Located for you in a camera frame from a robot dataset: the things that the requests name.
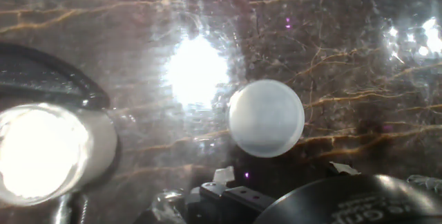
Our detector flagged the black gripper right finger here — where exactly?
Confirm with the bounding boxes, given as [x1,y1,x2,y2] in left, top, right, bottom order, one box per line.
[327,161,362,176]

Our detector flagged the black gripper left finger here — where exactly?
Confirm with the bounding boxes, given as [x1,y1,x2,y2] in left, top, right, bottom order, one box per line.
[184,166,277,224]

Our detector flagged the white translucent plastic jar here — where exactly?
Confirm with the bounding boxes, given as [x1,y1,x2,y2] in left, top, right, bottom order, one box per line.
[0,102,120,207]

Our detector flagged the black C-clamp with steel screw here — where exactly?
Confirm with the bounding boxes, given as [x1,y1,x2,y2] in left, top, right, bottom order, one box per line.
[0,42,112,224]

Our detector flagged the transparent plastic wrap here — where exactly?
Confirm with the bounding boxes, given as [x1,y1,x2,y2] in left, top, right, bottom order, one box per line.
[407,174,442,194]
[151,189,187,224]

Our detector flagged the dark brown marble pattern mat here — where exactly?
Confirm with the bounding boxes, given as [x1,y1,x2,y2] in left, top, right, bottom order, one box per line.
[0,0,442,224]

